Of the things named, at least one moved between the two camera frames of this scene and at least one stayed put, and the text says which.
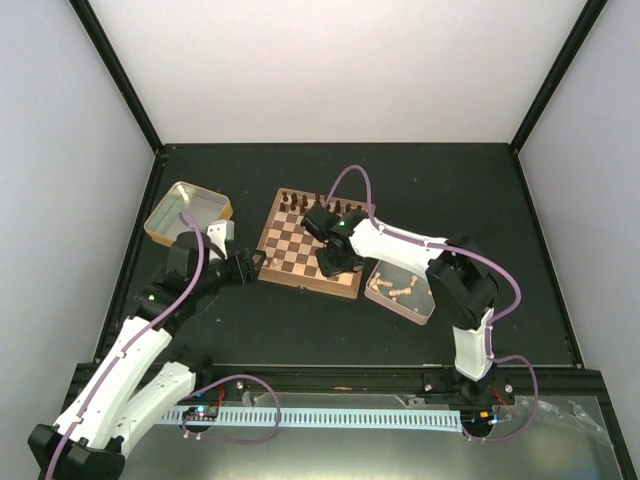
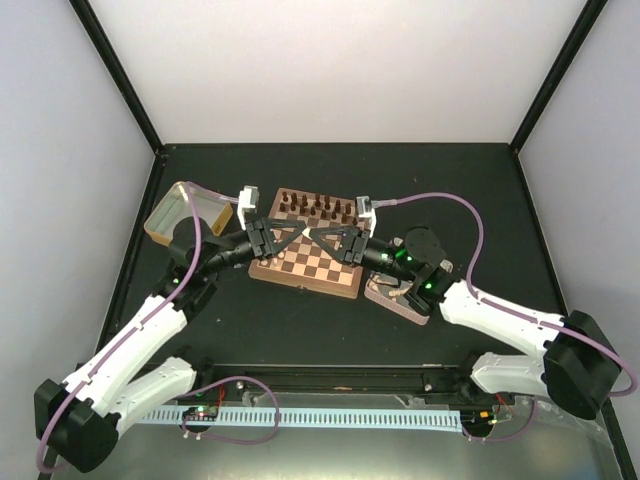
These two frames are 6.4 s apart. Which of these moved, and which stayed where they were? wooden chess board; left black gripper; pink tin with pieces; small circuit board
Moved: left black gripper
Stayed: wooden chess board; small circuit board; pink tin with pieces
